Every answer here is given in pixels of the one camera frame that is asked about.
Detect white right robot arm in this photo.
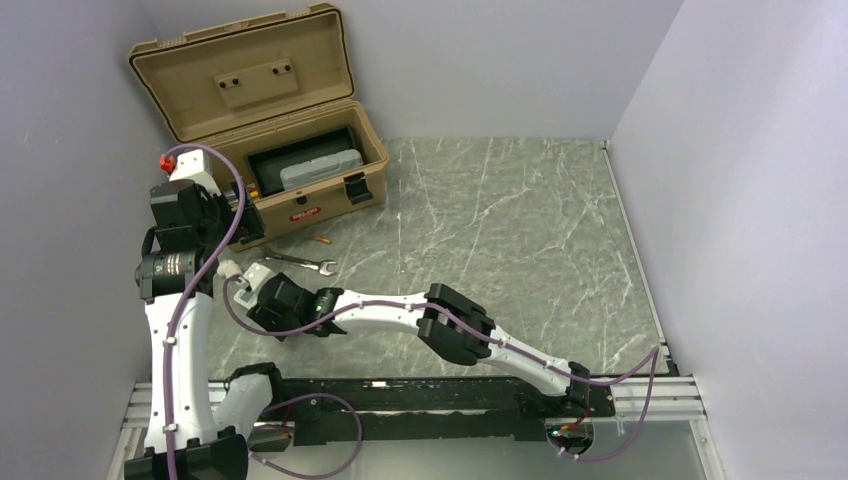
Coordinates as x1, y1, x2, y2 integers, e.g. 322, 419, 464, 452
233, 273, 591, 418

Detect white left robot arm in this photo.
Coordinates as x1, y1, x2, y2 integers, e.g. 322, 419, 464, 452
123, 143, 288, 479

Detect silver open-end wrench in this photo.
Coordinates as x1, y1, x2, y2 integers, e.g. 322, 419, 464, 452
264, 253, 338, 276

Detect black tray in toolbox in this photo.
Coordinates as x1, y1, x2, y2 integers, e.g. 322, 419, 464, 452
246, 126, 365, 197

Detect grey plastic case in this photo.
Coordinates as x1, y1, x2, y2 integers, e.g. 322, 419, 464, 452
279, 149, 364, 190

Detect tan plastic toolbox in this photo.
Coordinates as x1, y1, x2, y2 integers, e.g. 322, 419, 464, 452
128, 2, 389, 241

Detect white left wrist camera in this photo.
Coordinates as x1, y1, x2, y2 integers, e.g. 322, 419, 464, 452
159, 149, 221, 195

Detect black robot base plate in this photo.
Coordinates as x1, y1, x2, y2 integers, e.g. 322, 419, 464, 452
259, 376, 616, 446

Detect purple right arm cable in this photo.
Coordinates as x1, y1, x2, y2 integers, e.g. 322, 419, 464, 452
221, 274, 661, 464

